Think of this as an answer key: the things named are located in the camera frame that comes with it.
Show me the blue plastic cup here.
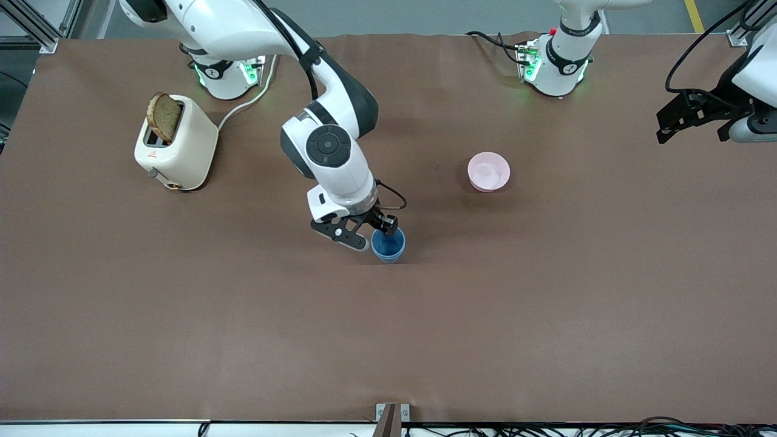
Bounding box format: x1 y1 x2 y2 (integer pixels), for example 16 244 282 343
371 228 406 264

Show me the pink plastic bowl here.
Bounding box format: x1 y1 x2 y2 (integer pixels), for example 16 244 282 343
467 152 511 193

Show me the white two-slot toaster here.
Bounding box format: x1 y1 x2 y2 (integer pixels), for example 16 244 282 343
134 95 219 191

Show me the brown toast slice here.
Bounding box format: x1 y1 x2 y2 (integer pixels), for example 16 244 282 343
147 92 183 144

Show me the black right gripper cable loop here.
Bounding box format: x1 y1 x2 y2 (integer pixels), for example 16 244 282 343
375 180 409 212

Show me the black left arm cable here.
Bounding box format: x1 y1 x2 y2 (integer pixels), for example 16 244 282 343
665 0 756 95

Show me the aluminium frame profile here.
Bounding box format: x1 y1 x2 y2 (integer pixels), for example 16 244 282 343
726 0 777 48
0 0 93 55

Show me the white toaster power cable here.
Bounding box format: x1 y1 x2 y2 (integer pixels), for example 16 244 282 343
217 55 277 132

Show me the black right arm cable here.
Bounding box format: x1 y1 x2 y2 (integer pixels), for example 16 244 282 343
252 0 321 101

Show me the black arm base cable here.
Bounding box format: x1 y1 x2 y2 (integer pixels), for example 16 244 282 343
466 30 524 65

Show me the metal table edge bracket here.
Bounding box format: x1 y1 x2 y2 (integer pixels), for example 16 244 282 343
375 403 411 437

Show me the black cable bundle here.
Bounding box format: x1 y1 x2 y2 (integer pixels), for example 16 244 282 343
401 416 777 437

